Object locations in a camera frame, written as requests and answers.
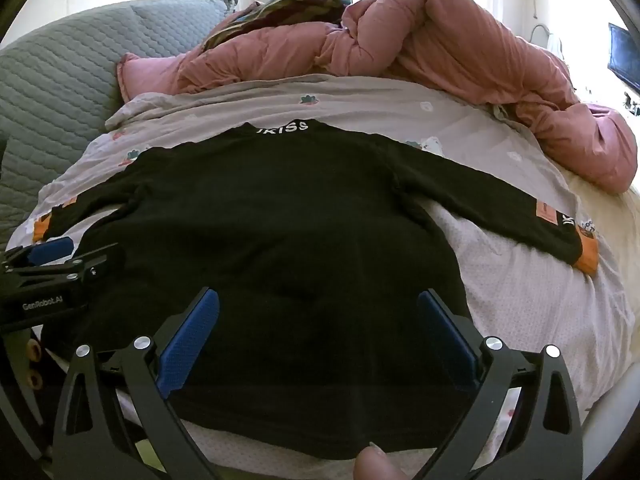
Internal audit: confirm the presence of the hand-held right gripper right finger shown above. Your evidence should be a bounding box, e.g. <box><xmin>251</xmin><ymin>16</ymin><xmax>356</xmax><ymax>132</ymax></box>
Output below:
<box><xmin>417</xmin><ymin>289</ymin><xmax>586</xmax><ymax>480</ymax></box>

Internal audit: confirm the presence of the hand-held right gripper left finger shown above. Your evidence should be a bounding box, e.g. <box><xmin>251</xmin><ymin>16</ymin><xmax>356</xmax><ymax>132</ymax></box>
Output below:
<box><xmin>52</xmin><ymin>287</ymin><xmax>221</xmax><ymax>480</ymax></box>

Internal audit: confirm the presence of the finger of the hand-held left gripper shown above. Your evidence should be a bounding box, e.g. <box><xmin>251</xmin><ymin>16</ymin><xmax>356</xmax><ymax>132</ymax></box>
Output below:
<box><xmin>0</xmin><ymin>236</ymin><xmax>76</xmax><ymax>272</ymax></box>
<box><xmin>5</xmin><ymin>243</ymin><xmax>126</xmax><ymax>287</ymax></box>

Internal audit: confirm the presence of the black sweater with orange cuffs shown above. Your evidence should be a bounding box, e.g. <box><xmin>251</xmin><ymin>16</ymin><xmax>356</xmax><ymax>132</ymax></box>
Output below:
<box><xmin>45</xmin><ymin>120</ymin><xmax>599</xmax><ymax>462</ymax></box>

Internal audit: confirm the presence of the person's left hand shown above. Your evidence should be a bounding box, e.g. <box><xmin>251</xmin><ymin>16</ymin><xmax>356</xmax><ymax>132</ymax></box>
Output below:
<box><xmin>26</xmin><ymin>336</ymin><xmax>45</xmax><ymax>392</ymax></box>

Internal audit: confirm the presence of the person's right hand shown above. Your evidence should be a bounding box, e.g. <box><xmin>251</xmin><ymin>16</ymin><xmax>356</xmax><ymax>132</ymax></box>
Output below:
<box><xmin>352</xmin><ymin>442</ymin><xmax>408</xmax><ymax>480</ymax></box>

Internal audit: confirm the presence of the printed pale pink bedsheet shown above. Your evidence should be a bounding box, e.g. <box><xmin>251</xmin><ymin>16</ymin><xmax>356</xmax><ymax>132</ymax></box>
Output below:
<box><xmin>10</xmin><ymin>74</ymin><xmax>636</xmax><ymax>480</ymax></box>

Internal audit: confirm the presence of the grey quilted headboard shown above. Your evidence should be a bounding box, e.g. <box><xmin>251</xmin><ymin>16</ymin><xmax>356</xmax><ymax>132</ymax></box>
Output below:
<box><xmin>0</xmin><ymin>0</ymin><xmax>239</xmax><ymax>242</ymax></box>

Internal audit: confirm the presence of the cream fuzzy blanket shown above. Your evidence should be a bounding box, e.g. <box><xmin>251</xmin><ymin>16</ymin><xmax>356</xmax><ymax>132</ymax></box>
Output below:
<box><xmin>567</xmin><ymin>167</ymin><xmax>640</xmax><ymax>313</ymax></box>

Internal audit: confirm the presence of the pink duvet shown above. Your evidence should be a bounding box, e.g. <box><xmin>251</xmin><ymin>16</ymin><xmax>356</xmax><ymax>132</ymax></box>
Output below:
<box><xmin>117</xmin><ymin>0</ymin><xmax>639</xmax><ymax>194</ymax></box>

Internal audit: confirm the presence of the dark flat screen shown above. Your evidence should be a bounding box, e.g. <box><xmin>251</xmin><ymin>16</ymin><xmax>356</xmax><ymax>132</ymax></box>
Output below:
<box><xmin>607</xmin><ymin>22</ymin><xmax>640</xmax><ymax>97</ymax></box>

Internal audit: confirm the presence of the striped cloth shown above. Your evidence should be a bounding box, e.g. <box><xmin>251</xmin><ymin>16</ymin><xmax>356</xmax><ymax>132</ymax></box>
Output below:
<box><xmin>202</xmin><ymin>0</ymin><xmax>354</xmax><ymax>52</ymax></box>

